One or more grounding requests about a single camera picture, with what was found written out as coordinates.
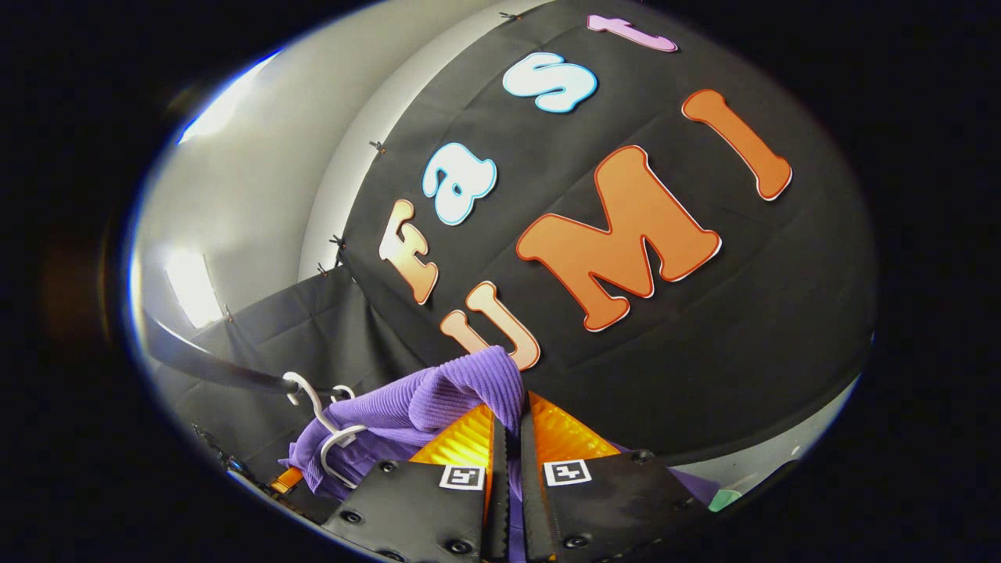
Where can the white clothes hanger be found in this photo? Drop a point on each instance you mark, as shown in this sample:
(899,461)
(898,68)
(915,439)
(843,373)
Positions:
(313,399)
(342,388)

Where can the black clothes rack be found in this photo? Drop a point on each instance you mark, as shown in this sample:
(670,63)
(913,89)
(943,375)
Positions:
(219,366)

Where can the black backdrop cloth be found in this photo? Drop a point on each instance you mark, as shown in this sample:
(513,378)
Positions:
(704,328)

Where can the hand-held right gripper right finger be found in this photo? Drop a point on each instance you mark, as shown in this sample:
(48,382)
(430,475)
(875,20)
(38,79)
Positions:
(602,508)

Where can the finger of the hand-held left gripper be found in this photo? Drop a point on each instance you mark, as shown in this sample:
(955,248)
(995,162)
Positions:
(287,479)

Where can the green laundry hamper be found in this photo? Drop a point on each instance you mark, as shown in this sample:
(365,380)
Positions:
(723,500)

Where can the purple jacket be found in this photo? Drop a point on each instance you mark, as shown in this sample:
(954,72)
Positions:
(446,391)

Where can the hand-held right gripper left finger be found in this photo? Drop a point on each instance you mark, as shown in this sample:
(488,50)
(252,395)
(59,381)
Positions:
(422,508)

